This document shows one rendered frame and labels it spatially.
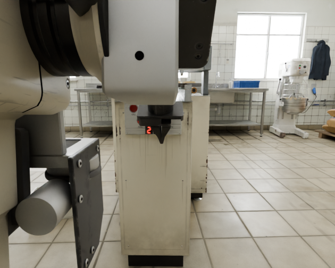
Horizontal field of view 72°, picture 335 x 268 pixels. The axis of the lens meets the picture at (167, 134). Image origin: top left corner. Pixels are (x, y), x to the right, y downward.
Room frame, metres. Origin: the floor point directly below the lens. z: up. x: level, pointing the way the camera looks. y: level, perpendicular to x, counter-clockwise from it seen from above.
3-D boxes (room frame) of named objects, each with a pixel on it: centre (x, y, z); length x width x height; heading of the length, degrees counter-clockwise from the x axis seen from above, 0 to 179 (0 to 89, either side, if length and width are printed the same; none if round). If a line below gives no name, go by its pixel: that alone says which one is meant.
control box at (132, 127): (0.98, 0.06, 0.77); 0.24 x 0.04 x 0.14; 89
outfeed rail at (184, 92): (1.96, -0.10, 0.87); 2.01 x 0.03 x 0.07; 179
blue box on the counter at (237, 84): (4.50, -1.50, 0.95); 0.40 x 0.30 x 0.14; 95
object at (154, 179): (1.34, 0.06, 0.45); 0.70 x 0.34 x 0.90; 179
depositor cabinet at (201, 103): (2.32, 0.04, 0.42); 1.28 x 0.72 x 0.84; 179
